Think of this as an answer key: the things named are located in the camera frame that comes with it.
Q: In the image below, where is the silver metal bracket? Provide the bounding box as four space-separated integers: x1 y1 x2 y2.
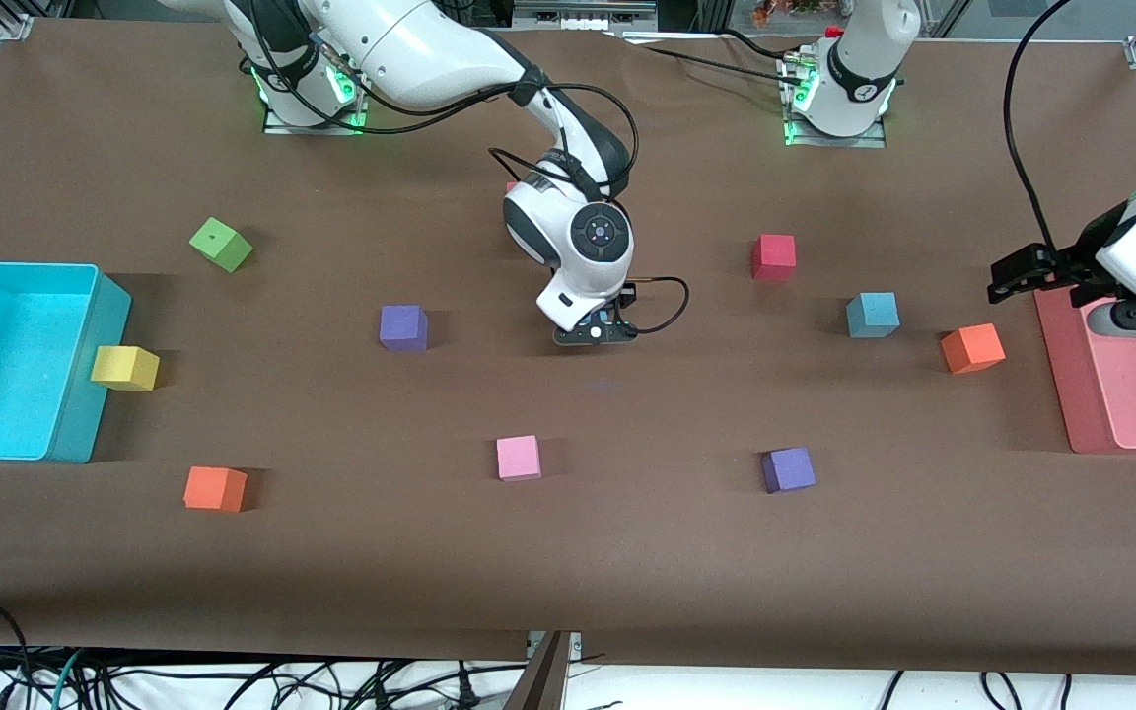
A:
527 631 584 660

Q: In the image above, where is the dark metal support bar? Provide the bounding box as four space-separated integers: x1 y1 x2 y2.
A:
504 631 571 710

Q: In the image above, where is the white power strip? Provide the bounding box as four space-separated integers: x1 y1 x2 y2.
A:
514 0 658 29

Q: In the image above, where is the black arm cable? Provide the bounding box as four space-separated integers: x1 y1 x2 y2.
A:
250 0 640 198
1002 0 1077 255

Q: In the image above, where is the brown table cover sheet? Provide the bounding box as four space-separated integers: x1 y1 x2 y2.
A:
0 18 1136 679

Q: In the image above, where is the teal floor cable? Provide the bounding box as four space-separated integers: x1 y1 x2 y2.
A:
48 646 86 710

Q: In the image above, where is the green foam cube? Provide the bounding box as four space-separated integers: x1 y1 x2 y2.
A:
189 217 254 274

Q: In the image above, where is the orange foam cube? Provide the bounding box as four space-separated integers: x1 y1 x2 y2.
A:
183 466 249 514
941 323 1007 375

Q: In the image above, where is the yellow foam cube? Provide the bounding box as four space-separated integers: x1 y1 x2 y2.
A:
91 345 161 391

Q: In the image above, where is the light blue foam cube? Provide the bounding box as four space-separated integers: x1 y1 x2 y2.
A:
845 292 901 339

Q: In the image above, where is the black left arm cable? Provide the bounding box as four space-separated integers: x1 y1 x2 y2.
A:
1002 0 1077 255

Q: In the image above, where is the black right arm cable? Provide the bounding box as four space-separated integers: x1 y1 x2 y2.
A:
250 0 640 198

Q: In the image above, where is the purple foam cube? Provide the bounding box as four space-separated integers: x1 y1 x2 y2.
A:
761 447 817 494
379 305 429 353

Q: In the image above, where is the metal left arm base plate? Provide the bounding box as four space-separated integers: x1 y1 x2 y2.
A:
783 54 889 149

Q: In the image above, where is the cyan plastic bin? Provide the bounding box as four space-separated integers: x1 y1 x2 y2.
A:
0 261 132 464

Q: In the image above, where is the light pink foam cube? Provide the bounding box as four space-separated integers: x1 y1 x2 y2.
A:
496 435 542 482

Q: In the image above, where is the thin black power cable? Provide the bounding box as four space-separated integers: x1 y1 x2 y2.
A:
622 37 798 80

